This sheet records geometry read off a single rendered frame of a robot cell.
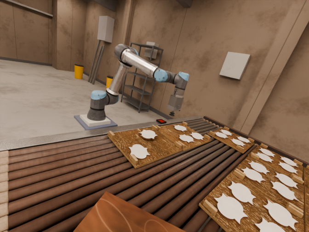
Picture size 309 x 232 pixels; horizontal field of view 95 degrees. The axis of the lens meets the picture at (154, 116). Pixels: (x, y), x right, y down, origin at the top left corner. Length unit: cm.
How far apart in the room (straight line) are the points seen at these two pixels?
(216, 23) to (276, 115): 227
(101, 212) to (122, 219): 6
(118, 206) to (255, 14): 374
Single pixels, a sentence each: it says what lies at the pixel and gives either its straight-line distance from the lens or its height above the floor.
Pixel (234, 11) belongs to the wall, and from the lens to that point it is 395.
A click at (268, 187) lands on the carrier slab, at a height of 94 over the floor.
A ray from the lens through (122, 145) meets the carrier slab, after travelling 92.
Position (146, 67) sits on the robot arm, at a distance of 96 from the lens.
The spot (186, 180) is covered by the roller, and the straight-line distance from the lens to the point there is 85.
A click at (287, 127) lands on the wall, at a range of 348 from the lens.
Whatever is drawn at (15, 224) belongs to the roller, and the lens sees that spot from 68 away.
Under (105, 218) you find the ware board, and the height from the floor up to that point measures 104.
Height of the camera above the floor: 145
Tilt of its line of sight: 20 degrees down
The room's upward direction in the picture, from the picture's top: 15 degrees clockwise
